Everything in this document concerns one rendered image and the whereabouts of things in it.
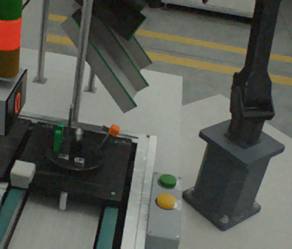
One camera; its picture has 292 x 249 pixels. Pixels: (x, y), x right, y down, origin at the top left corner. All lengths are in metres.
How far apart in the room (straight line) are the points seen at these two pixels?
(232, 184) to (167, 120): 0.47
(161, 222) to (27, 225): 0.27
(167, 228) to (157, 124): 0.57
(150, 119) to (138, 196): 0.49
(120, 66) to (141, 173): 0.36
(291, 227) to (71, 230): 0.56
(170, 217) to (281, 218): 0.36
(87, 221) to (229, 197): 0.34
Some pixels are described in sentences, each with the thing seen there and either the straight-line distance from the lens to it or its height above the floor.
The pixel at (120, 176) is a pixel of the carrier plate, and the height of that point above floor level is 0.97.
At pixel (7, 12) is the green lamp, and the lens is 0.83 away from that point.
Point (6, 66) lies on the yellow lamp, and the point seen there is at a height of 1.28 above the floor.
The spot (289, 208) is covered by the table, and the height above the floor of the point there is 0.86.
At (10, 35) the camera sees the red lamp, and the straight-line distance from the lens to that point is 0.85.
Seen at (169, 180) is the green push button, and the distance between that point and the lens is 1.17.
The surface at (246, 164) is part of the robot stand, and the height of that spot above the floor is 1.06.
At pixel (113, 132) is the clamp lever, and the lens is 1.13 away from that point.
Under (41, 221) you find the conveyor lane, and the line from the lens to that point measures 1.10.
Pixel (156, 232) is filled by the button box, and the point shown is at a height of 0.96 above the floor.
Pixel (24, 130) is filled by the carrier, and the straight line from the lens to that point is 1.27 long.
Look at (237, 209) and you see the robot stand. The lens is 1.27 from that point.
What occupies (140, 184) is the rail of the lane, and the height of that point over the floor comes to 0.95.
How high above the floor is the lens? 1.68
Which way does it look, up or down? 33 degrees down
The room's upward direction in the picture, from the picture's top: 9 degrees clockwise
